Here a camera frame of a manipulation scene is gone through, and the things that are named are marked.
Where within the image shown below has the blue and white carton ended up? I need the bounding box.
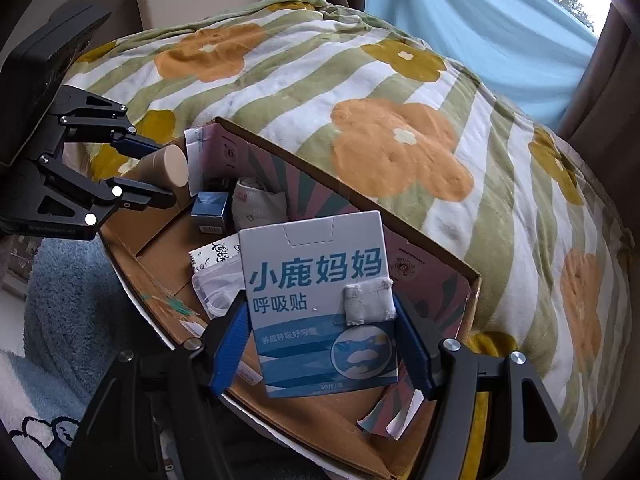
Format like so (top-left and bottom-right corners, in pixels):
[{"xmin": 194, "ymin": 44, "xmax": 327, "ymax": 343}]
[{"xmin": 237, "ymin": 210, "xmax": 401, "ymax": 400}]

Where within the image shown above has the small blue cube box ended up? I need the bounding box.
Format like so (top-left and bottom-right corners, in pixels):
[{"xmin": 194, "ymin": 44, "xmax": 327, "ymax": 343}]
[{"xmin": 190, "ymin": 191, "xmax": 232, "ymax": 236}]

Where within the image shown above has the beige cardboard tube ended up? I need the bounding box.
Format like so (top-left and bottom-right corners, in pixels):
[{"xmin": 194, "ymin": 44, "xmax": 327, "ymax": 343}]
[{"xmin": 122, "ymin": 145, "xmax": 190, "ymax": 200}]

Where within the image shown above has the clear plastic case red label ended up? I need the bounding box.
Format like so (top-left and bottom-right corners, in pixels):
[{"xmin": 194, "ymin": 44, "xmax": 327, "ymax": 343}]
[{"xmin": 191, "ymin": 259, "xmax": 246, "ymax": 320}]

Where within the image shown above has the white cartoon print rug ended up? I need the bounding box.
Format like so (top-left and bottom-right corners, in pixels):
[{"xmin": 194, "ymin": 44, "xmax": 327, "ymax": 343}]
[{"xmin": 0, "ymin": 350, "xmax": 91, "ymax": 480}]

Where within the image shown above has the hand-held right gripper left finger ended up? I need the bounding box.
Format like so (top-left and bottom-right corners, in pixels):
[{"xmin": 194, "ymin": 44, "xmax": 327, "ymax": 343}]
[{"xmin": 62, "ymin": 295, "xmax": 251, "ymax": 480}]

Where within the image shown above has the blue fluffy rug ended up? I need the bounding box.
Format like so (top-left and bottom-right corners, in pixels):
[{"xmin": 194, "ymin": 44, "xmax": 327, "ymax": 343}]
[{"xmin": 20, "ymin": 237, "xmax": 176, "ymax": 421}]

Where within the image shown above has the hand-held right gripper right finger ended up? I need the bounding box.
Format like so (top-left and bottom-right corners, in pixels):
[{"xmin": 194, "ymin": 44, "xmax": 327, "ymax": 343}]
[{"xmin": 390, "ymin": 292, "xmax": 583, "ymax": 480}]

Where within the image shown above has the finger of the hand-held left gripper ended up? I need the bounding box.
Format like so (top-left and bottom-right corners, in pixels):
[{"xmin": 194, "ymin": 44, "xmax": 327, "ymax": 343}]
[
  {"xmin": 39, "ymin": 155, "xmax": 179, "ymax": 227},
  {"xmin": 50, "ymin": 85, "xmax": 167, "ymax": 158}
]

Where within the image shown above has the grey white pouch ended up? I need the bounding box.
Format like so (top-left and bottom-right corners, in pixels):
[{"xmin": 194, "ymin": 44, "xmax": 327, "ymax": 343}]
[{"xmin": 232, "ymin": 176, "xmax": 290, "ymax": 231}]

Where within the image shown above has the cardboard box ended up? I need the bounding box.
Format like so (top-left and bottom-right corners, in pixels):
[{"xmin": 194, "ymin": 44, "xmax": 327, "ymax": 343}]
[{"xmin": 97, "ymin": 116, "xmax": 483, "ymax": 480}]

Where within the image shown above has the striped floral blanket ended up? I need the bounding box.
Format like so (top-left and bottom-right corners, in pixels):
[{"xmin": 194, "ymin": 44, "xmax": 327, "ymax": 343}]
[{"xmin": 62, "ymin": 0, "xmax": 636, "ymax": 466}]

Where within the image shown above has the silver patterned packet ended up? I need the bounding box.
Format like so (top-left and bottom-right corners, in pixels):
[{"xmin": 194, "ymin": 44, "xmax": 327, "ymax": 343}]
[{"xmin": 189, "ymin": 234, "xmax": 242, "ymax": 271}]

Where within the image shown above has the light blue hanging cloth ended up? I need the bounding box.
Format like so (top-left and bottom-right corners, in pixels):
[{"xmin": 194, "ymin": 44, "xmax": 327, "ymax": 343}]
[{"xmin": 362, "ymin": 0, "xmax": 601, "ymax": 133}]

